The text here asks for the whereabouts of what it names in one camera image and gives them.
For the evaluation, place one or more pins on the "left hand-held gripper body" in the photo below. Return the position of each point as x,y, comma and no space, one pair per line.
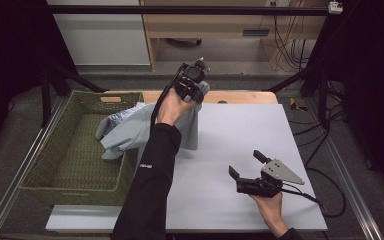
190,79

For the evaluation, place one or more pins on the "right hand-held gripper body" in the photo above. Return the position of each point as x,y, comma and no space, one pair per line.
266,180

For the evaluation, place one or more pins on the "light grey garment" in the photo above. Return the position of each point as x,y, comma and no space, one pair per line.
130,131

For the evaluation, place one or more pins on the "green woven basket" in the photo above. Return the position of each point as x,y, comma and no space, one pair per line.
76,156

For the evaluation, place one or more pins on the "person's right hand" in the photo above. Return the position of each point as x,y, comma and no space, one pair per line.
270,208

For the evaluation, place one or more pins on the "person's left hand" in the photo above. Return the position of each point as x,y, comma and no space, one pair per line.
173,108

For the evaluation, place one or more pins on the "light grey table mat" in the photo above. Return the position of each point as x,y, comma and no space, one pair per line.
246,140

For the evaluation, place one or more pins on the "wooden desk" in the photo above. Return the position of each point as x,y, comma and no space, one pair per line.
213,23

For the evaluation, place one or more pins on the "yellow and black tool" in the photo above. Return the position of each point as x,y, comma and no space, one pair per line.
296,106

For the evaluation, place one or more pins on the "black metal stand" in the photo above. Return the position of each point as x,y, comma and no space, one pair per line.
313,80
56,83

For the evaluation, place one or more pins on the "white cabinet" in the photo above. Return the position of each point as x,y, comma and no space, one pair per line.
103,36

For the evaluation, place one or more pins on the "white plug adapter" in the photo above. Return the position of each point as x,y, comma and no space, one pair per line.
335,7

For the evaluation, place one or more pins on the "black horizontal frame bar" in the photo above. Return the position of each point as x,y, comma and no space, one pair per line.
180,10

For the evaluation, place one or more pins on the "aluminium rail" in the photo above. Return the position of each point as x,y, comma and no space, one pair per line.
20,166
350,186

